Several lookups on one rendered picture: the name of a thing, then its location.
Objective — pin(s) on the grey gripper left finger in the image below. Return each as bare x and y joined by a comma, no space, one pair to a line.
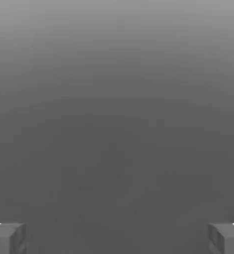
3,240

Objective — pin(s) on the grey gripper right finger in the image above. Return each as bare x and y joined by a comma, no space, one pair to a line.
231,240

